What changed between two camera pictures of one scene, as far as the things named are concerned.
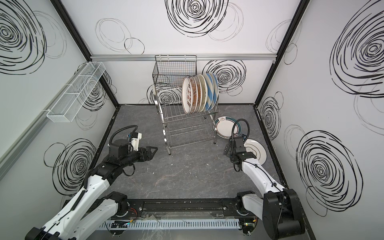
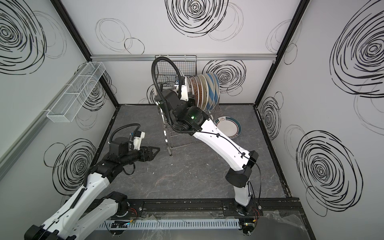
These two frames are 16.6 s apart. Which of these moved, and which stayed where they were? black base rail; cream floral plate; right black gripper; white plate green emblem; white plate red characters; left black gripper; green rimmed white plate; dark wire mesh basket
Moved: white plate green emblem; right black gripper; white plate red characters
Stayed: left black gripper; cream floral plate; black base rail; green rimmed white plate; dark wire mesh basket
